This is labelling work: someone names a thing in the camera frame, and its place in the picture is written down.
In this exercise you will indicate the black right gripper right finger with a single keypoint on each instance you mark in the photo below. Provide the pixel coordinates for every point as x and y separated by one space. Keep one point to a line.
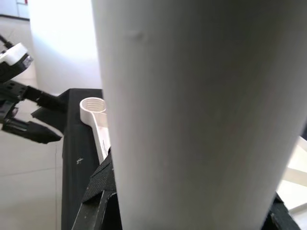
283 215

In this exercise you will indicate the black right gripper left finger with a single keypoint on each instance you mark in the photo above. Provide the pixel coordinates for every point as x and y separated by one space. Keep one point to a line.
100 191

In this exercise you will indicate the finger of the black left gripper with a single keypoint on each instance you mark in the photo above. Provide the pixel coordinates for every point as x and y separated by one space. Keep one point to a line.
48 100
36 131

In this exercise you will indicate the white plastic children table top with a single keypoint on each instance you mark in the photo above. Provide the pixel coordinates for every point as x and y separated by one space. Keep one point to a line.
92 115

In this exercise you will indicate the white plastic table leg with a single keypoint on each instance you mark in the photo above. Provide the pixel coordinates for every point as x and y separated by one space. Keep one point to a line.
192 107

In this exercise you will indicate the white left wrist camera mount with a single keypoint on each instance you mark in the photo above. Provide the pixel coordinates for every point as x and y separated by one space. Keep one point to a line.
16 51

